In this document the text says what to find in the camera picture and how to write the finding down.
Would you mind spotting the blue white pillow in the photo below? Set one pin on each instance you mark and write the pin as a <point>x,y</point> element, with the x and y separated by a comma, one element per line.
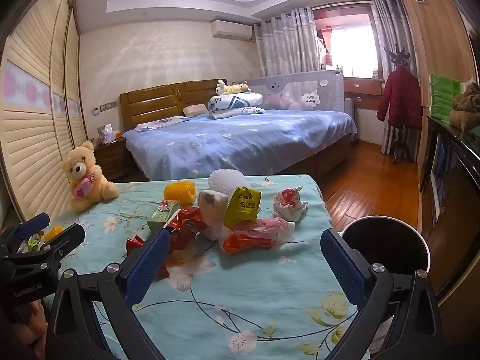
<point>161,123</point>

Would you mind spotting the pink plush toy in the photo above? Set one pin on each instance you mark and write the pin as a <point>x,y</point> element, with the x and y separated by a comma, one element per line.
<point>281,101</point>

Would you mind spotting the window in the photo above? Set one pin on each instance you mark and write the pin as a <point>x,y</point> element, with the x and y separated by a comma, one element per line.
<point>348,48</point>

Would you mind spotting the beige teddy bear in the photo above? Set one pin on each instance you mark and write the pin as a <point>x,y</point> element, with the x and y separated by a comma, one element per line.
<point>86,180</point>

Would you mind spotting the brown fuzzy cloth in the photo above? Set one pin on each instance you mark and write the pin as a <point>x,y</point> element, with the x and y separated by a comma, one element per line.
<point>467,108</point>

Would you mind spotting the silver patterned bag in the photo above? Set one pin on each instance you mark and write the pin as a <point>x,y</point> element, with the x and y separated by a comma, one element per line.
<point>382,332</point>

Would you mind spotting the red jacket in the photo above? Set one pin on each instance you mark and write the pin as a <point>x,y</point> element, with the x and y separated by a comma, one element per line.
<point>399,97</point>

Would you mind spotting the pink plastic bag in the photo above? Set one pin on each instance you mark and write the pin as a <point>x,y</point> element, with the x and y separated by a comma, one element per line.
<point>262,227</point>

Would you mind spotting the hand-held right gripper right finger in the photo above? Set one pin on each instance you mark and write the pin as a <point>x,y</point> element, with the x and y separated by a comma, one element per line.
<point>341,266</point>

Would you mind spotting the yellow foam net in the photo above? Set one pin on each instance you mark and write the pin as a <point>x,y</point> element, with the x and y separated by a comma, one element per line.
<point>180,192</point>

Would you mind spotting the yellow green snack packet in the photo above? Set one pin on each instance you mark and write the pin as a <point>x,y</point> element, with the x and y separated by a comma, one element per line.
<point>242,206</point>

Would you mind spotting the dark wooden coat rack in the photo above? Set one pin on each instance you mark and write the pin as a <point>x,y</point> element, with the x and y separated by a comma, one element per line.
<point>401,54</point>

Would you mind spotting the dark green cloth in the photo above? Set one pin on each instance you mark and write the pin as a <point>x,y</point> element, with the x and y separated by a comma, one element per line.
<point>475,132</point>

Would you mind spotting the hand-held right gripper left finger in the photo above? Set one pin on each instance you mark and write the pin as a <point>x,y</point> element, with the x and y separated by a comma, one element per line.
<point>150,262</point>

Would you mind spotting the floral teal tablecloth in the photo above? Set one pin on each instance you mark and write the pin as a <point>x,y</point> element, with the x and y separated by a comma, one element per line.
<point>243,288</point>

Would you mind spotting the round white waste bin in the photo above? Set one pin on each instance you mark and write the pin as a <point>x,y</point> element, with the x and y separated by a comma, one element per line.
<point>382,243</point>

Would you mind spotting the white foam net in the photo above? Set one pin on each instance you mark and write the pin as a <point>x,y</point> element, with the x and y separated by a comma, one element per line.
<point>225,180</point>

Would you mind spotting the white sponge block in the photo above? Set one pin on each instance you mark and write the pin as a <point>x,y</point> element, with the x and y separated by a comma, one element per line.
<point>212,210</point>

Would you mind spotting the cream louvered closet doors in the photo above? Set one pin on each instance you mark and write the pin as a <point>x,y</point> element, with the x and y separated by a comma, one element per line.
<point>33,127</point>

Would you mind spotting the shiny green wrapper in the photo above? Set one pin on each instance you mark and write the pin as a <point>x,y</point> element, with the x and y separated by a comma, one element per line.
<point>34,243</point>

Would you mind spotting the white radiator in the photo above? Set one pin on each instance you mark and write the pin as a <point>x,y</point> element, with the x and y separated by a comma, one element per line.
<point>348,108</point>

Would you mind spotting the bed with blue sheet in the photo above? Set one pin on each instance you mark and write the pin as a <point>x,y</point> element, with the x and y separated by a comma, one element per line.
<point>240,138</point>

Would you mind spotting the grey patterned curtain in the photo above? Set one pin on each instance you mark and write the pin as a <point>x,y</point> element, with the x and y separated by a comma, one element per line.
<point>386,26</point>
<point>288,41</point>

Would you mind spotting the wall switch panel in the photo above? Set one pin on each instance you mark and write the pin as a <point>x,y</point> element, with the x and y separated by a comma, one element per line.
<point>105,108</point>

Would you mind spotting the grey bed guard rail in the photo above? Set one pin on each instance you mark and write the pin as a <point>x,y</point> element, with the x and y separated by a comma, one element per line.
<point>300,86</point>

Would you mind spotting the green carton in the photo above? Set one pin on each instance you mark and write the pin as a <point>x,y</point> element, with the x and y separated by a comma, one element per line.
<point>161,215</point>

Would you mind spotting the person's left hand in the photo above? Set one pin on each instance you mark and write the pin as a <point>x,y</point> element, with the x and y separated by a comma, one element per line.
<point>33,322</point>

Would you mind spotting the yellow plush toy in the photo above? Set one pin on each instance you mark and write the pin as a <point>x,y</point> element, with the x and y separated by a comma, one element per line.
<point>232,88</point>

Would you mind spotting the small beige pillow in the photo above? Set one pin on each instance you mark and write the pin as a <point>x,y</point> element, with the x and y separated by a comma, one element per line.
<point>195,110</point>

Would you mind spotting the white red wrapper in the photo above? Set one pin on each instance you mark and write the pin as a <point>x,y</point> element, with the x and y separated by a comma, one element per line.
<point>288,202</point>

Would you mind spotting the wooden nightstand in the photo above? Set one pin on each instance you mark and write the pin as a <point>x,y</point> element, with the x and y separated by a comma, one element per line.
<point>110,157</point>

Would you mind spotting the tall wooden wardrobe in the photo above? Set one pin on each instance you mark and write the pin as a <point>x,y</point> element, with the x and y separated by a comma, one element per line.
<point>435,37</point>

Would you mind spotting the stack of green boxes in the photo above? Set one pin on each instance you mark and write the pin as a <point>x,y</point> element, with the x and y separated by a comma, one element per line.
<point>444,97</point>

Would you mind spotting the pillows with plush toy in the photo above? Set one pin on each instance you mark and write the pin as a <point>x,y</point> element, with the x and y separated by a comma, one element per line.
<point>236,105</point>

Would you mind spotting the black television cabinet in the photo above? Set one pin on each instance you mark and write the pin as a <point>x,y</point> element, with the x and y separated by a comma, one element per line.
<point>461,202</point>

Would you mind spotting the orange wrapper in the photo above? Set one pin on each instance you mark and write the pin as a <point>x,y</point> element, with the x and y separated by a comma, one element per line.
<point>243,243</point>

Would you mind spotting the wooden desk with drawers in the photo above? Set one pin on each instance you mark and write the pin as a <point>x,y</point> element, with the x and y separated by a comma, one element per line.
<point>362,88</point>

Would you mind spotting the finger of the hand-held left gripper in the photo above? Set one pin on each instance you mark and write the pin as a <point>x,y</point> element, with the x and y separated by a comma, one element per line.
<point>63,240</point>
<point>35,223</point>

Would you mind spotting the white air conditioner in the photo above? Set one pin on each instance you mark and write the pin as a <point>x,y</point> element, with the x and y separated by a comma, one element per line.
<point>230,30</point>

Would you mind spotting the wooden headboard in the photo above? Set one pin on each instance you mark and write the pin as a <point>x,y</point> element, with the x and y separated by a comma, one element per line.
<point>150,101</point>

